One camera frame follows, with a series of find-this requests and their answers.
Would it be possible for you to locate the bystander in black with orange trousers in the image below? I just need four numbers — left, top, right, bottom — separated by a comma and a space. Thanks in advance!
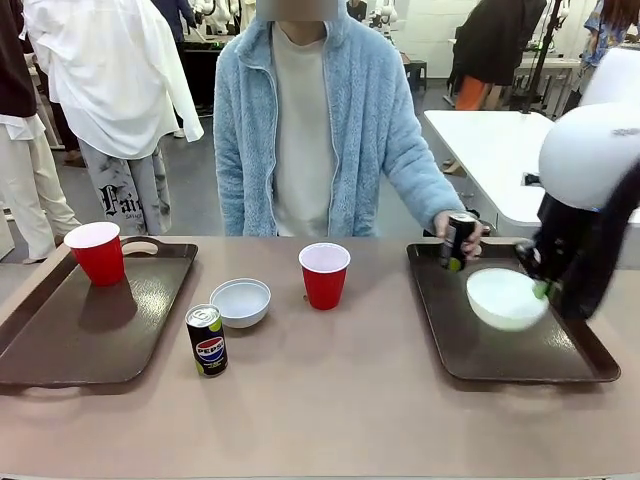
448, 0, 549, 112

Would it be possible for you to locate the brown plastic tray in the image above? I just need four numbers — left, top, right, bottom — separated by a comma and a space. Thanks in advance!
405, 241, 623, 385
0, 235, 200, 391

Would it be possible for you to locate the bystander in dark brown top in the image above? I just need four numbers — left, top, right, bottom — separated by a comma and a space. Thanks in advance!
0, 0, 84, 262

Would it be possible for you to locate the person's left forearm blue sleeve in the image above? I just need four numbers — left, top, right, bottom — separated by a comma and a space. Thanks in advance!
384, 144, 467, 227

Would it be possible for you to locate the white background table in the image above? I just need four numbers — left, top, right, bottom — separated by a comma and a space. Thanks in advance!
423, 108, 640, 227

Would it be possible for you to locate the bystander in white shirt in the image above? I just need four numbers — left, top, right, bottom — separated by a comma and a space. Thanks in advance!
22, 0, 205, 237

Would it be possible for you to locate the small white bowl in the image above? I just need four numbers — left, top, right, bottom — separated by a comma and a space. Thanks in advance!
209, 278, 273, 330

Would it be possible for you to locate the black Pepsi can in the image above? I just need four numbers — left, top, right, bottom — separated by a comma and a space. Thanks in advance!
439, 212, 480, 274
185, 303, 230, 379

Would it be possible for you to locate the black stool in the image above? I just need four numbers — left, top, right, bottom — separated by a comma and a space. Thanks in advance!
402, 58, 429, 93

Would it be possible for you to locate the person in light blue fleece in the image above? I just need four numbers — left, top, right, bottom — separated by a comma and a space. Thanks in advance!
213, 0, 467, 238

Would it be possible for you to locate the person's left hand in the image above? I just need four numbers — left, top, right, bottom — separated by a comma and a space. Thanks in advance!
433, 209, 486, 260

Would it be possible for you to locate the large white bowl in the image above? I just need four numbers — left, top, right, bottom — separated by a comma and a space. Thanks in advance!
466, 268, 551, 333

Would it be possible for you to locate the bystander in blue patterned shirt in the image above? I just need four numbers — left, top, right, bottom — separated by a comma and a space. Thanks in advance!
579, 0, 640, 69

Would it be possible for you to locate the red plastic cup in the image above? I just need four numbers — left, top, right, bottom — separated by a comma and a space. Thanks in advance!
298, 242, 352, 312
63, 221, 127, 288

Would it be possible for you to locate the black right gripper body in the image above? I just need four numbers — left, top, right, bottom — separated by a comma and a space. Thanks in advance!
528, 191, 610, 289

